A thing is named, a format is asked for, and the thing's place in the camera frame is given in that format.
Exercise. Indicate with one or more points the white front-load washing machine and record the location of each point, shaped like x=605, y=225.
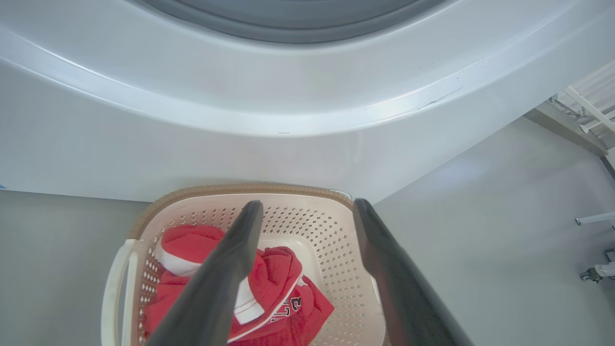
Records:
x=288, y=144

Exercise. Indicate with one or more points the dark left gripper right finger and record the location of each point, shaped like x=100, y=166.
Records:
x=399, y=293

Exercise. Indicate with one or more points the red white sports jersey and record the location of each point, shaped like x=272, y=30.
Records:
x=278, y=274

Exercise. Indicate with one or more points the white tube bar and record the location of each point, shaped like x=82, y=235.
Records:
x=596, y=218

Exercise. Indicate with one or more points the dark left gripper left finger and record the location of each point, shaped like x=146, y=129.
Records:
x=216, y=288

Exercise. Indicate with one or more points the grey rubber door gasket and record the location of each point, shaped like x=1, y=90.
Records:
x=288, y=24

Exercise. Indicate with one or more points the cream perforated basket brown rim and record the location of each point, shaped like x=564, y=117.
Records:
x=336, y=250

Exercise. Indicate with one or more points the caster wheel base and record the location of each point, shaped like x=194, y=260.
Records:
x=598, y=271

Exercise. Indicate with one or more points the white metal rack frame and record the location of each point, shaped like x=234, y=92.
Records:
x=593, y=103

